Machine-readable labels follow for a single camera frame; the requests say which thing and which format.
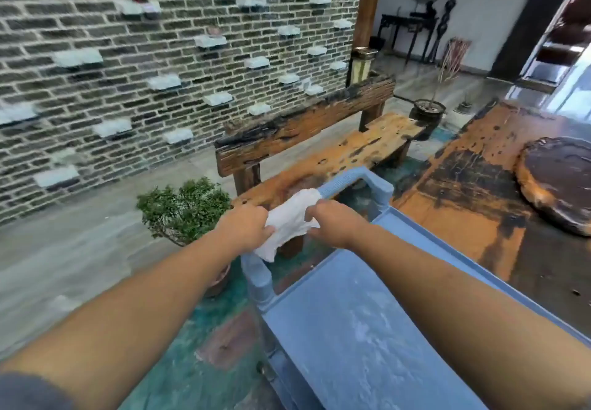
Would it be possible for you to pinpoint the dark twisted sculpture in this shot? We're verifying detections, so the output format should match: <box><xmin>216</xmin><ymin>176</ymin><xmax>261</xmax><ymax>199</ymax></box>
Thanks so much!
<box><xmin>427</xmin><ymin>0</ymin><xmax>472</xmax><ymax>63</ymax></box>

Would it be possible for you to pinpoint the person's left forearm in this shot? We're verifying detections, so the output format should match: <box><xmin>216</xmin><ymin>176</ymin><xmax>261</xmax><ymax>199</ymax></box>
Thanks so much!
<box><xmin>0</xmin><ymin>228</ymin><xmax>259</xmax><ymax>410</ymax></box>

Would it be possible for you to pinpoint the person's right hand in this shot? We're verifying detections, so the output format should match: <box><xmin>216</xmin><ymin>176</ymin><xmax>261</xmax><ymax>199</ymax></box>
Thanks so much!
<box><xmin>304</xmin><ymin>199</ymin><xmax>370</xmax><ymax>250</ymax></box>

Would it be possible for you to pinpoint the potted green shrub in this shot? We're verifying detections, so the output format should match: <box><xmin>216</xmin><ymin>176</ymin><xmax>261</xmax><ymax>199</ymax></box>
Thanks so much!
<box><xmin>136</xmin><ymin>176</ymin><xmax>234</xmax><ymax>299</ymax></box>

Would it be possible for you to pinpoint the white cleaning cloth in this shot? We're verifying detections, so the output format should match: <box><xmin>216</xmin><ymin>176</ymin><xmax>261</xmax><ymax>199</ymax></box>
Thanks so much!
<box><xmin>252</xmin><ymin>188</ymin><xmax>324</xmax><ymax>263</ymax></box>

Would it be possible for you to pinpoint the person's right forearm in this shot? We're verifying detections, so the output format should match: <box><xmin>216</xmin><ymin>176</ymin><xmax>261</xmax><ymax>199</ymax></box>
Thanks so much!
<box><xmin>355</xmin><ymin>227</ymin><xmax>591</xmax><ymax>410</ymax></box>

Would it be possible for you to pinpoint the dark wooden staircase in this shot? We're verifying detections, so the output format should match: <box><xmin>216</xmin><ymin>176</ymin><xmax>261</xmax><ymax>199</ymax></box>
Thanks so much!
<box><xmin>515</xmin><ymin>0</ymin><xmax>591</xmax><ymax>97</ymax></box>

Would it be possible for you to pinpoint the black plant pot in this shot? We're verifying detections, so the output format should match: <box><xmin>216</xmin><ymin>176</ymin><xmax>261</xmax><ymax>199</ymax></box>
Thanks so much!
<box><xmin>409</xmin><ymin>70</ymin><xmax>451</xmax><ymax>142</ymax></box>

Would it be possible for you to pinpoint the small lantern box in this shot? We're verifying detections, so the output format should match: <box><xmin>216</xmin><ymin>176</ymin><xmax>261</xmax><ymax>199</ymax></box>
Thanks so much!
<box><xmin>348</xmin><ymin>47</ymin><xmax>379</xmax><ymax>86</ymax></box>

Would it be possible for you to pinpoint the blue plastic cart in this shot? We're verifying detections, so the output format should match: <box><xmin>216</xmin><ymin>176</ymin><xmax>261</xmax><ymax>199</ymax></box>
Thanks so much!
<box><xmin>239</xmin><ymin>167</ymin><xmax>591</xmax><ymax>410</ymax></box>

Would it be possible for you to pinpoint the rustic wooden table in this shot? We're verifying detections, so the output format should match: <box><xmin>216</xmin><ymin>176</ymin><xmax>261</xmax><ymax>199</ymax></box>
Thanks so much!
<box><xmin>392</xmin><ymin>100</ymin><xmax>591</xmax><ymax>339</ymax></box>

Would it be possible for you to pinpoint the red vase with twigs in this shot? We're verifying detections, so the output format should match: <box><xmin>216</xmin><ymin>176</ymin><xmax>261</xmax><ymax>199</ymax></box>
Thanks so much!
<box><xmin>441</xmin><ymin>37</ymin><xmax>473</xmax><ymax>81</ymax></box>

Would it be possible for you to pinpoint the person's left hand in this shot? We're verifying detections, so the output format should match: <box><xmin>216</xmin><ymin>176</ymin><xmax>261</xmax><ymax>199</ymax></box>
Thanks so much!
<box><xmin>213</xmin><ymin>203</ymin><xmax>276</xmax><ymax>255</ymax></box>

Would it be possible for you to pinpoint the brown wooden pillar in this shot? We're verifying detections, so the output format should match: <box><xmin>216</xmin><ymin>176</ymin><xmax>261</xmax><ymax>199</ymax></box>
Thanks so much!
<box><xmin>350</xmin><ymin>0</ymin><xmax>387</xmax><ymax>51</ymax></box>

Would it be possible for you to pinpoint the rustic wooden bench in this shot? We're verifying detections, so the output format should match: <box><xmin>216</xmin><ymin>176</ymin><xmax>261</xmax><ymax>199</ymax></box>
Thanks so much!
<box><xmin>214</xmin><ymin>74</ymin><xmax>428</xmax><ymax>259</ymax></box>

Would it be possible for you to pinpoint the dark console table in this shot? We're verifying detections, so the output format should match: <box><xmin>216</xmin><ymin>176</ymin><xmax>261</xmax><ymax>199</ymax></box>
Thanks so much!
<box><xmin>377</xmin><ymin>12</ymin><xmax>440</xmax><ymax>63</ymax></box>

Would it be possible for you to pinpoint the gray shirt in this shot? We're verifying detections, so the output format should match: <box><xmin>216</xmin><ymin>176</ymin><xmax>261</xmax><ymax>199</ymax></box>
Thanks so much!
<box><xmin>0</xmin><ymin>371</ymin><xmax>76</xmax><ymax>410</ymax></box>

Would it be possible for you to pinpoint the dark wooden slab tray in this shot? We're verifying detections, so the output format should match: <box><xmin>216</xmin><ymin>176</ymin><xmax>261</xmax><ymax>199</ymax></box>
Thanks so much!
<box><xmin>515</xmin><ymin>136</ymin><xmax>591</xmax><ymax>238</ymax></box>

